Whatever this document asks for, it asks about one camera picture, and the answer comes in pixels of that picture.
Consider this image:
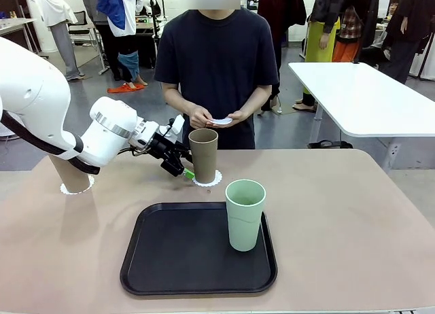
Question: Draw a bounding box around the person's right hand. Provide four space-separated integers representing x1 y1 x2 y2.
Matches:
189 106 213 129

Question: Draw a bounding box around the black office chair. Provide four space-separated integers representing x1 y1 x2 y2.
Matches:
67 10 98 48

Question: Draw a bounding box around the mint green tall cup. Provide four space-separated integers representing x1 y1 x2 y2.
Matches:
225 179 266 252

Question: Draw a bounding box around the mannequin with blue white jacket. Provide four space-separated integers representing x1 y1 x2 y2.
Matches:
97 0 150 88

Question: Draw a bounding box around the black plastic serving tray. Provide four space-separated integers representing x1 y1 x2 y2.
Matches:
119 200 279 296

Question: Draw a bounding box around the mannequin with yellow skirt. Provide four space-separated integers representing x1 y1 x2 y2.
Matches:
292 0 343 114

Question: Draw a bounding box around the person's dark navy t-shirt torso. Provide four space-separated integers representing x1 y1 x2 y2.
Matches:
153 8 281 150

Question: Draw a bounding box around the white scalloped paper coaster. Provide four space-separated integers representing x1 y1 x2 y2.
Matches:
207 116 234 128
60 174 95 195
192 169 224 187

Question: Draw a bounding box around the dark red hanging garment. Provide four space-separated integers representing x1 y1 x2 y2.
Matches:
257 0 308 67

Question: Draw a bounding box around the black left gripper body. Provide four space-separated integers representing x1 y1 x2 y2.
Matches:
148 125 187 162

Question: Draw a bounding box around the person's left forearm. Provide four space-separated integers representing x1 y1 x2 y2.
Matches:
241 86 273 120

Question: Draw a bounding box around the person's left hand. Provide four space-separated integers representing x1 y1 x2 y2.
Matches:
226 109 251 126

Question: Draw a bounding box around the light tan tall cup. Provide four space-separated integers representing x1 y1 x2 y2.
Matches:
50 154 92 194

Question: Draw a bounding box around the black tripod stand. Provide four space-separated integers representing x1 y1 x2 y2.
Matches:
145 0 166 70

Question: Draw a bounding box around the grey background table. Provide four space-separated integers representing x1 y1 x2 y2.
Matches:
0 17 44 58

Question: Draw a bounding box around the wooden background work table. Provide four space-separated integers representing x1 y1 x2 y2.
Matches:
86 20 164 74

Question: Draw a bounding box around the mannequin with black robe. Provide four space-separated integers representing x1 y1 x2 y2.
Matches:
385 0 435 84

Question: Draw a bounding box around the orange cloth on floor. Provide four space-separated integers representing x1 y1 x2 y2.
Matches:
107 84 145 94

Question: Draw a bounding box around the mannequin with white coat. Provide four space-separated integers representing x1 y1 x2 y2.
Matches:
25 0 84 82

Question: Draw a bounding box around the dark brown tall cup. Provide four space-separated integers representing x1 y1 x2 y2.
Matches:
188 128 219 184

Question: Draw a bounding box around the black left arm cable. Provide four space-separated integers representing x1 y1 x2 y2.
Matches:
0 109 101 175

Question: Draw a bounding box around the mannequin with orange trousers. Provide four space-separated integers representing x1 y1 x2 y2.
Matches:
332 6 363 63

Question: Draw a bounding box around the white rectangular side table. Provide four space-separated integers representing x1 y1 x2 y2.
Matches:
288 61 435 171

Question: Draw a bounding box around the person's right forearm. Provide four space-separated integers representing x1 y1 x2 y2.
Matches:
162 84 201 118

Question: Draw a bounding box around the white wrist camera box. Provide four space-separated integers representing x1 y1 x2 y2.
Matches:
165 115 186 140

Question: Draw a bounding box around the person in grey sweater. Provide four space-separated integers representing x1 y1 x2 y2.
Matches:
81 0 124 81

